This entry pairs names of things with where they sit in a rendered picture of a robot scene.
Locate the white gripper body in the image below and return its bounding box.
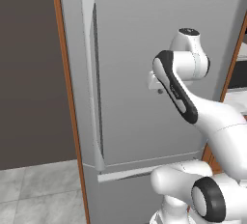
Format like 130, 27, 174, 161
147, 70, 164, 95

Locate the grey fridge door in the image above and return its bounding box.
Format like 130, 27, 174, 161
92, 0, 247, 167

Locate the orange-brown wooden side panel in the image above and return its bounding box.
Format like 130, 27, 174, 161
201, 14, 247, 175
49, 0, 92, 224

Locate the dark built-in appliance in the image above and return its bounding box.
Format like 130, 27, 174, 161
227, 42, 247, 91

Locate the grey fridge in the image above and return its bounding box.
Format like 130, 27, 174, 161
57, 0, 247, 224

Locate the grey fridge drawer front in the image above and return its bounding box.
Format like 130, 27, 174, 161
96, 160, 214, 224

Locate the grey vertical fridge handle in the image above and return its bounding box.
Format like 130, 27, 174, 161
79, 0, 106, 172

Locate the pale grey drawer handle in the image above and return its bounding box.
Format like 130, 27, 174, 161
96, 161, 197, 183

